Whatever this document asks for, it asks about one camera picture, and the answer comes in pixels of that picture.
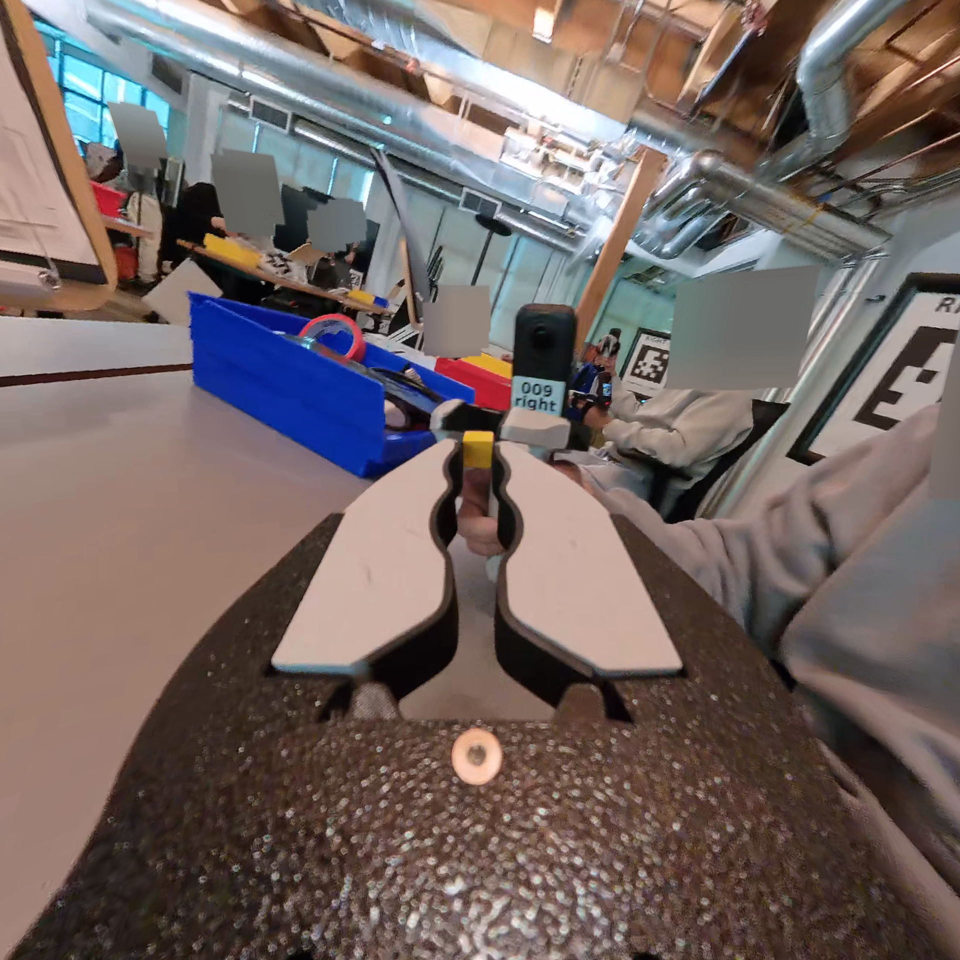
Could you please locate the wooden document stand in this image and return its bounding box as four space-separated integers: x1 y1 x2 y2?
0 0 120 315

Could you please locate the small marker poster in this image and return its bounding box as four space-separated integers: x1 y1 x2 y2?
618 329 673 396

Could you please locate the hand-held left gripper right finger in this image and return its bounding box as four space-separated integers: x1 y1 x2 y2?
494 443 685 685

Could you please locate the blue plastic bin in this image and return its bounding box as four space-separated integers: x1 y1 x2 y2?
188 293 480 481

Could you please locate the red tape roll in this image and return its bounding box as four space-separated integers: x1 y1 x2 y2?
297 311 369 363

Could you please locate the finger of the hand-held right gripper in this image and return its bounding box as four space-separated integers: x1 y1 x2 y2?
431 398 475 442
500 416 574 456

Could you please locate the person's right hand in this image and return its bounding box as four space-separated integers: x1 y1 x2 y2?
456 504 507 561

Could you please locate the red plastic bin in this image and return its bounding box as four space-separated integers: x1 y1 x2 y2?
434 357 516 415

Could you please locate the yellow storage bin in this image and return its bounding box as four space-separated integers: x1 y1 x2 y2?
201 231 265 273

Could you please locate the grey desk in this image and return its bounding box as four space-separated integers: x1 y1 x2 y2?
0 315 496 960

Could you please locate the square marker wall poster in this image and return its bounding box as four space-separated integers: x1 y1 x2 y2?
786 272 960 468

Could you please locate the small yellow block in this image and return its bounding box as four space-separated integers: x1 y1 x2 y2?
461 431 498 520

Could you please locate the person's right forearm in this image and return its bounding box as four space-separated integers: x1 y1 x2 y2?
570 402 960 960

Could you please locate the printed instruction sheet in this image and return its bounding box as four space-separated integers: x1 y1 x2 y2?
0 45 100 288

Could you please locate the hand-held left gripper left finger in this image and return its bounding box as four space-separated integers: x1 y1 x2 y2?
270 438 460 681

